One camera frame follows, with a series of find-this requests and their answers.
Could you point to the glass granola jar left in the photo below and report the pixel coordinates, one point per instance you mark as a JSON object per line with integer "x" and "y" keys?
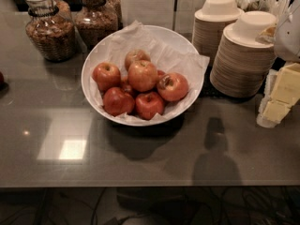
{"x": 51, "y": 31}

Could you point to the white bowl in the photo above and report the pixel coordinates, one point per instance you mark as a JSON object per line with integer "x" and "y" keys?
{"x": 93, "y": 60}

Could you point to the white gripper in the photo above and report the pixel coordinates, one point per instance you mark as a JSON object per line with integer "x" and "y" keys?
{"x": 289, "y": 42}

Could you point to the glass granola jar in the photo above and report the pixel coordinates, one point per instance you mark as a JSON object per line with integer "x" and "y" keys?
{"x": 96, "y": 20}
{"x": 51, "y": 31}

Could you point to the glass granola jar middle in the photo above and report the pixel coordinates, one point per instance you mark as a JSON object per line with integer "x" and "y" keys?
{"x": 96, "y": 20}

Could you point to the paper bowl stack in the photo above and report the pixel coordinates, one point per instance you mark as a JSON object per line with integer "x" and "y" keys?
{"x": 209, "y": 22}
{"x": 242, "y": 61}

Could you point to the paper bowl stack back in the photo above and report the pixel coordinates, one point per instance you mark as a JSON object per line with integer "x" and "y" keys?
{"x": 209, "y": 22}

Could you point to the white paper liner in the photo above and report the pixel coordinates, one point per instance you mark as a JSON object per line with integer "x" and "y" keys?
{"x": 168, "y": 52}

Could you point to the red apple back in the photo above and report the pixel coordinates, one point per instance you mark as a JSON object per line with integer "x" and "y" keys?
{"x": 136, "y": 55}

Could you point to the white box behind bowl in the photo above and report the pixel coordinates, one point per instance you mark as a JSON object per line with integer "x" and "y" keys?
{"x": 151, "y": 12}

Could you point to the glass jar far back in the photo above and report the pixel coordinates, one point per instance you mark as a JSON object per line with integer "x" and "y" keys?
{"x": 112, "y": 0}

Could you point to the paper bowl stack front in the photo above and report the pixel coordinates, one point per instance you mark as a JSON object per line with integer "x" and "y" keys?
{"x": 242, "y": 61}

